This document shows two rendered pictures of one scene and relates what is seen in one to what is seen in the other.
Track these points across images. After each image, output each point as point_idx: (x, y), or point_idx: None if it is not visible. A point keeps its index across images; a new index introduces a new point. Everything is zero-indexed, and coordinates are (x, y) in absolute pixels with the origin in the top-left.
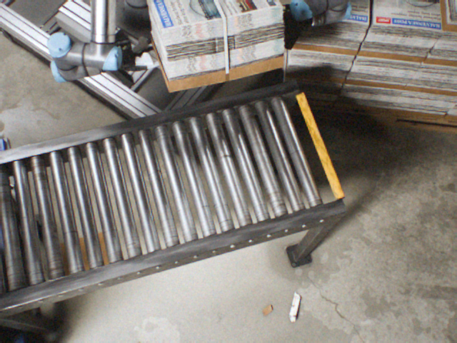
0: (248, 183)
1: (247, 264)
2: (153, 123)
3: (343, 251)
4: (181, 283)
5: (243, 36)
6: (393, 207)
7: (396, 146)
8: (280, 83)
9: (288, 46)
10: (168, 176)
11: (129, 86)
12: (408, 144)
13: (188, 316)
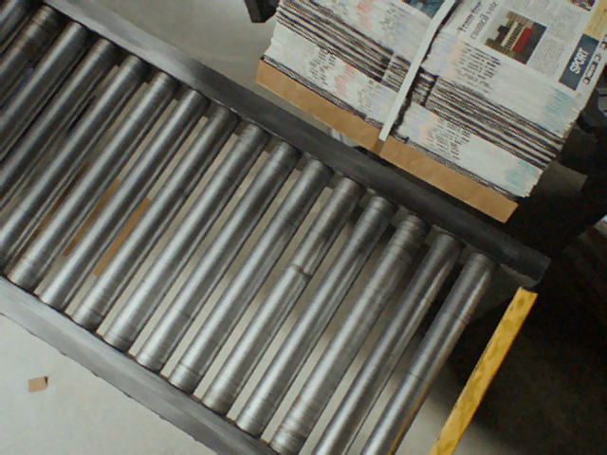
0: (285, 347)
1: (271, 427)
2: (249, 114)
3: None
4: (168, 361)
5: (453, 96)
6: None
7: None
8: (517, 241)
9: (587, 191)
10: (186, 215)
11: (253, 21)
12: None
13: (132, 411)
